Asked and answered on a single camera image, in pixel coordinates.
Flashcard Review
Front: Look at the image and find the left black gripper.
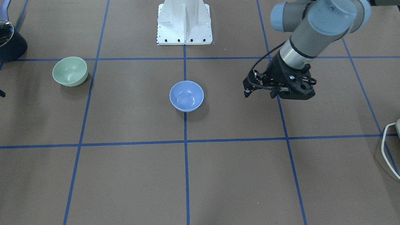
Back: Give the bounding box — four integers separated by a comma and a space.
242, 55, 316, 100

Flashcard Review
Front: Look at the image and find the blue bowl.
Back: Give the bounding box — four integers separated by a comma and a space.
169, 81, 205, 113

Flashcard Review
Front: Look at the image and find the green bowl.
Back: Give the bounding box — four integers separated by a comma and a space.
52, 57, 88, 87

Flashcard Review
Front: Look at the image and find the dark blue saucepan with lid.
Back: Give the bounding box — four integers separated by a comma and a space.
0, 0, 28, 63

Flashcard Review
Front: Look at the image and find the cream white toaster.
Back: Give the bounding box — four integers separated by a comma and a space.
394, 119, 400, 139

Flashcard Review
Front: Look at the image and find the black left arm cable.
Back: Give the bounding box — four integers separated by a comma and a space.
248, 41, 287, 92

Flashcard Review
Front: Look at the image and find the white central pedestal column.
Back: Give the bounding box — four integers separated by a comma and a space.
156, 0, 213, 45

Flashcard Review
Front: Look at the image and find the white toaster power cord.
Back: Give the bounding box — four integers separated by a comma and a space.
381, 122, 400, 180

